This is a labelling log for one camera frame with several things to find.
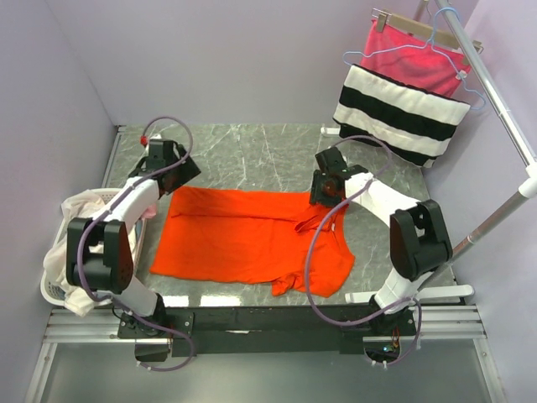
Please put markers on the cream and pink clothes pile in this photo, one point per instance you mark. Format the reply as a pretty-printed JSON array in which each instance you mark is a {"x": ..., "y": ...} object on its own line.
[{"x": 99, "y": 258}]

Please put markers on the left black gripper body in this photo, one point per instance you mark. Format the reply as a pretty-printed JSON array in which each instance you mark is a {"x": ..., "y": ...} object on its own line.
[{"x": 183, "y": 174}]

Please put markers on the pink towel on hanger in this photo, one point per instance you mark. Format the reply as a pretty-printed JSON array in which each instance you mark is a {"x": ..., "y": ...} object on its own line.
[{"x": 415, "y": 63}]

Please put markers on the wooden clip hanger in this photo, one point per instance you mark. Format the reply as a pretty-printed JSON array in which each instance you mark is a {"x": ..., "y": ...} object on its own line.
[{"x": 415, "y": 28}]

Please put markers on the aluminium rail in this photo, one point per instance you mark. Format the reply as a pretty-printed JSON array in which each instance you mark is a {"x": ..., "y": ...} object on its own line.
[{"x": 100, "y": 326}]

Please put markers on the black base beam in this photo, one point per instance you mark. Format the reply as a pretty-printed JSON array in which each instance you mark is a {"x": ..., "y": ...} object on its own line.
[{"x": 262, "y": 329}]

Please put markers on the orange t-shirt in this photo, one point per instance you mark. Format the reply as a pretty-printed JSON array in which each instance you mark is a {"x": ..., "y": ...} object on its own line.
[{"x": 253, "y": 237}]

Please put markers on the white laundry basket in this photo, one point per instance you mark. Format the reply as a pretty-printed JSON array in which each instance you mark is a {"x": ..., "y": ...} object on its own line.
[{"x": 54, "y": 287}]

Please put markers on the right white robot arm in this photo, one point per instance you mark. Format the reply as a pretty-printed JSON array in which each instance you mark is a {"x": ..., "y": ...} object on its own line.
[{"x": 418, "y": 239}]

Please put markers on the black white striped cloth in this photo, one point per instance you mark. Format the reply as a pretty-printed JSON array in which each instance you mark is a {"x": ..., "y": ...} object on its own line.
[{"x": 415, "y": 124}]

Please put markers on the silver clothes rack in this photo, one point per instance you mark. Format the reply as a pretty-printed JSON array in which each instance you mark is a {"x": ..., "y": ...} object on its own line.
[{"x": 486, "y": 182}]

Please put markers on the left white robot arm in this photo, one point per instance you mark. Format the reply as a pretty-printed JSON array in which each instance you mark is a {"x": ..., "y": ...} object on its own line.
[{"x": 98, "y": 254}]

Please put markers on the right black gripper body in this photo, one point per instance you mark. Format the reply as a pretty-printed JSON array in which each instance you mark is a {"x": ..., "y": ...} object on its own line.
[{"x": 320, "y": 191}]

